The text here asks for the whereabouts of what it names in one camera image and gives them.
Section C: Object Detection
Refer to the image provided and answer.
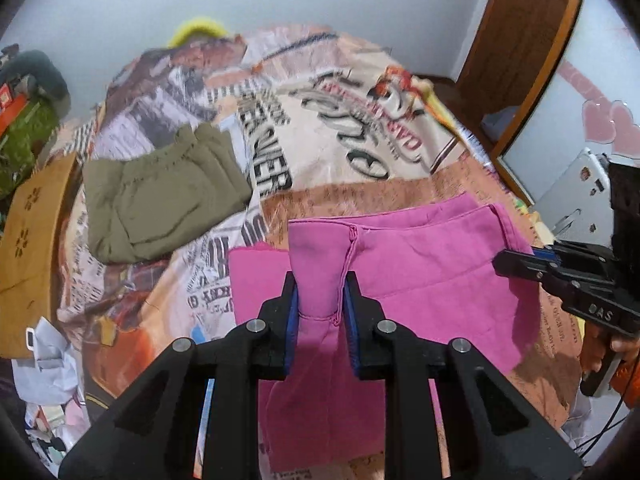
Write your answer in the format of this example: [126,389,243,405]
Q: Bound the wooden board with paw cutouts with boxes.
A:
[0,152,79,361]

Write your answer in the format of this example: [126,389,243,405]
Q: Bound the wooden framed mirror door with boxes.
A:
[492,0,640,211]

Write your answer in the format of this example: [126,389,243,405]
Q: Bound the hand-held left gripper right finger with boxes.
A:
[343,270,584,480]

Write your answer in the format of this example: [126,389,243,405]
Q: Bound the green patterned bag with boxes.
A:
[0,102,62,202]

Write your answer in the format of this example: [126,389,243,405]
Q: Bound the black floor cable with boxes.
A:
[570,394,632,457]

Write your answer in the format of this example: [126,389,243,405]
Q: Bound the brown wooden door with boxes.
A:
[452,0,587,127]

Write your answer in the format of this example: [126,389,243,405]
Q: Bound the printed blanket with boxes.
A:
[55,22,586,477]

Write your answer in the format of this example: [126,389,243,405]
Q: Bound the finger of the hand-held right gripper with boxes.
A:
[492,249,568,291]
[531,241,617,273]

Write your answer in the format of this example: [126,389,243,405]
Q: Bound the pile of colourful packets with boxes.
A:
[22,400,92,468]

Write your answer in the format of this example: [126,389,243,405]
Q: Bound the pink heart sticker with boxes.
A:
[557,57,640,157]

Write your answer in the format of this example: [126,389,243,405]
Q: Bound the olive green pants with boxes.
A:
[81,124,253,264]

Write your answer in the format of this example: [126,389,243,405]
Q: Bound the pink pants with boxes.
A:
[227,192,544,474]

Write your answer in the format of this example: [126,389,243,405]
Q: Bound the white appliance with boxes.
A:
[532,147,617,242]

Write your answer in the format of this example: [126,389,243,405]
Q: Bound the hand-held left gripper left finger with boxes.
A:
[59,271,301,480]

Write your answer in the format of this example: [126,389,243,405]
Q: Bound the orange box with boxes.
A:
[0,82,29,137]

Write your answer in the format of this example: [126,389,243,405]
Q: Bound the pale blue bag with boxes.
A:
[481,106,522,142]

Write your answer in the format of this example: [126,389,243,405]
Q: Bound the person's right hand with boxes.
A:
[579,319,640,377]

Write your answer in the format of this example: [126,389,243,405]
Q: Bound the yellow ring cushion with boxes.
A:
[167,16,231,50]

